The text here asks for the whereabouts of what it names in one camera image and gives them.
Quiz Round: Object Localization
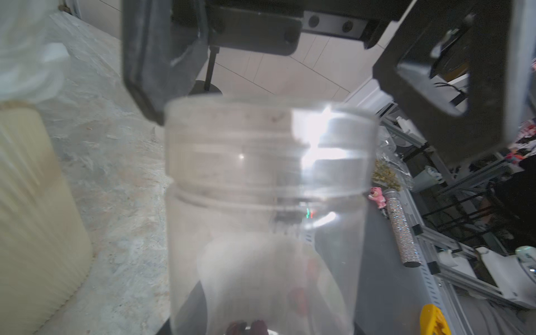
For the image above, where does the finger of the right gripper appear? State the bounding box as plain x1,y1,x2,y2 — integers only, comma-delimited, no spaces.
121,0,208,126
373,1,535,164

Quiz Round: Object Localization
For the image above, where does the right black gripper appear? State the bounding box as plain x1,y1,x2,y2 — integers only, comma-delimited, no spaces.
171,0,410,56

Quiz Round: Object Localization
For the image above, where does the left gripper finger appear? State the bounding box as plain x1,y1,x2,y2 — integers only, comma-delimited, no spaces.
156,282,207,335

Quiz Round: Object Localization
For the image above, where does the white lidded glass jar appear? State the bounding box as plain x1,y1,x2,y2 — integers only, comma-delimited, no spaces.
165,95,378,334

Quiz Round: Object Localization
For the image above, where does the white plastic bin liner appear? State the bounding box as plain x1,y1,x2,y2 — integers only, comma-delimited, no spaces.
1,0,70,103

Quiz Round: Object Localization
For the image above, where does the pink toy figure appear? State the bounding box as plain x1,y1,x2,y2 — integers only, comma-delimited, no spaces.
368,186,386,209

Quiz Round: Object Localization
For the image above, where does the glittery silver tube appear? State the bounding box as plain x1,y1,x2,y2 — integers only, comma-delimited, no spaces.
383,188,421,268

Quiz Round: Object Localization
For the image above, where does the cream woven waste bin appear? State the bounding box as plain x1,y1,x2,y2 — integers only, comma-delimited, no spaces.
1,102,93,334

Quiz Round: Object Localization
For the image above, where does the yellow plastic part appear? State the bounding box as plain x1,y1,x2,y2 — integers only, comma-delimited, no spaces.
420,304,452,335

